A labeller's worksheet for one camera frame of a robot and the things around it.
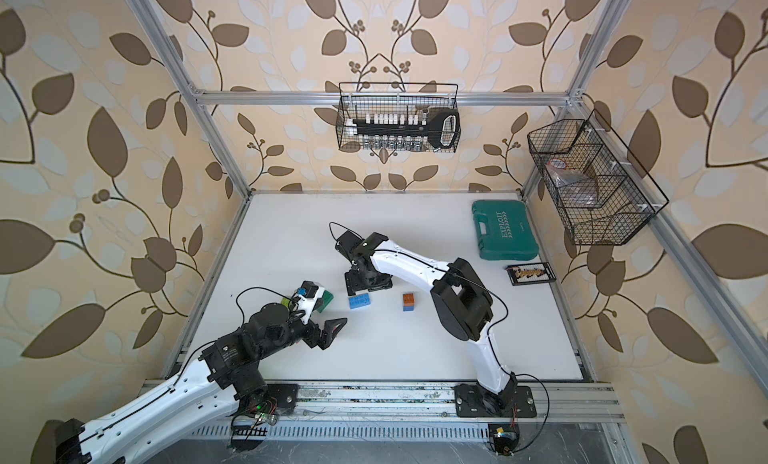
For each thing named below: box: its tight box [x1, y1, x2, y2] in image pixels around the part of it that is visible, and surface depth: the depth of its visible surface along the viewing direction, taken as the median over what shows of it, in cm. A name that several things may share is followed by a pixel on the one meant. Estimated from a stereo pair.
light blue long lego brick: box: [348, 293, 371, 309], surface depth 93 cm
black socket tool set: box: [346, 108, 461, 151], surface depth 86 cm
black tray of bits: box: [505, 262, 556, 286], surface depth 98 cm
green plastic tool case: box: [472, 200, 539, 260], surface depth 104 cm
